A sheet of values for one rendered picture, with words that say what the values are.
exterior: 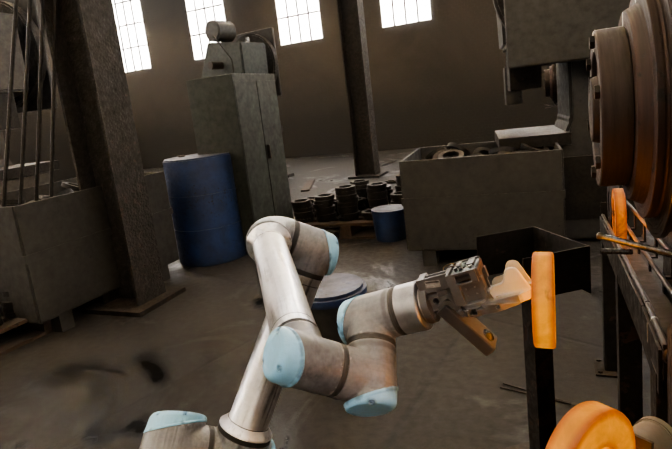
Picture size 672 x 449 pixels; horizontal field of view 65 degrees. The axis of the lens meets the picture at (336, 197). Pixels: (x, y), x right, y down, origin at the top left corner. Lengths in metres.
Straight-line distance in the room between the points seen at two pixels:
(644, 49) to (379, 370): 0.65
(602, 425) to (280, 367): 0.45
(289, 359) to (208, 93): 3.73
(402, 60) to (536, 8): 7.96
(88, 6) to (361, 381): 3.09
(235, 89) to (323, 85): 7.83
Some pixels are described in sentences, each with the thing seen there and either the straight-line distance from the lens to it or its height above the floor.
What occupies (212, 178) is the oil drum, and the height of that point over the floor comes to 0.70.
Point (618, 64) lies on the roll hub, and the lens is 0.96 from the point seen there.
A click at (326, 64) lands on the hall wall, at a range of 12.04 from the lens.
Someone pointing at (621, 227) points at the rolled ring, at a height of 0.67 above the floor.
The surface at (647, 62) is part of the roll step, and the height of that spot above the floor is 1.19.
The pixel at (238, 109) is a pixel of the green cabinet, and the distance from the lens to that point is 4.33.
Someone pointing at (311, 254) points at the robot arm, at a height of 0.80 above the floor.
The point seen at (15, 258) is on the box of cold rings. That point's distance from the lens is 3.55.
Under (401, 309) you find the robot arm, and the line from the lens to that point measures 0.95.
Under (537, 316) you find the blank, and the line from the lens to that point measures 0.88.
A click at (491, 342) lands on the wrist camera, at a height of 0.74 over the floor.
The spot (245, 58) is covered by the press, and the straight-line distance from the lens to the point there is 8.64.
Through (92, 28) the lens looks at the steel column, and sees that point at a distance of 3.62.
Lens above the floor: 1.18
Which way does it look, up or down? 10 degrees down
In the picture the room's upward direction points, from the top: 7 degrees counter-clockwise
